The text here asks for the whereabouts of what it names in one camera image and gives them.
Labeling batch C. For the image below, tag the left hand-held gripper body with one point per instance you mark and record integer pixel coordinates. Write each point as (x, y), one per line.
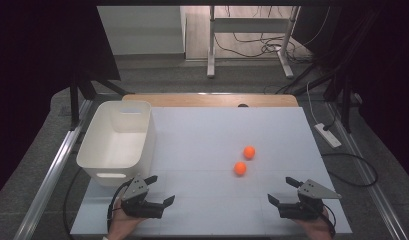
(138, 208)

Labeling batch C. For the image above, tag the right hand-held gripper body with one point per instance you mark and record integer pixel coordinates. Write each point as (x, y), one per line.
(303, 208)

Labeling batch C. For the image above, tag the white plastic bin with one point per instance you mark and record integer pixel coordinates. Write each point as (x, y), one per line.
(118, 150)

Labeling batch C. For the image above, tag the orange ping-pong ball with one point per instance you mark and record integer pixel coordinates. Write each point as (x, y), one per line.
(249, 152)
(240, 168)

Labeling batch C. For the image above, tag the person's right hand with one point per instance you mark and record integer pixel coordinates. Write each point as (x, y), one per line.
(315, 228)

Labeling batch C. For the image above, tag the person's left hand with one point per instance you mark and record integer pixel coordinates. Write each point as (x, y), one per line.
(120, 225)

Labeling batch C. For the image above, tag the white power strip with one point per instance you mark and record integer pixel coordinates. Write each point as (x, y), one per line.
(328, 136)

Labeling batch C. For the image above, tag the small black knob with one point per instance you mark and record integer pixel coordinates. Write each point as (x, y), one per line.
(243, 105)

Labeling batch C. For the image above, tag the black metal stand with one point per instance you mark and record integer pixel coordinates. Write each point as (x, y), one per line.
(74, 106)
(346, 106)

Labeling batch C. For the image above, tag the black curtain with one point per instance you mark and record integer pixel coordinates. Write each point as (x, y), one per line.
(32, 66)
(385, 66)

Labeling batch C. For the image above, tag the aluminium floor rail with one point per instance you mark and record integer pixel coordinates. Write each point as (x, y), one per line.
(52, 173)
(378, 193)

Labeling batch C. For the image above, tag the white wall panel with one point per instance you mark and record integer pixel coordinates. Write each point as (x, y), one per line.
(142, 30)

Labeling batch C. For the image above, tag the white desk frame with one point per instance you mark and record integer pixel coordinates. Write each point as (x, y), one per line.
(248, 25)

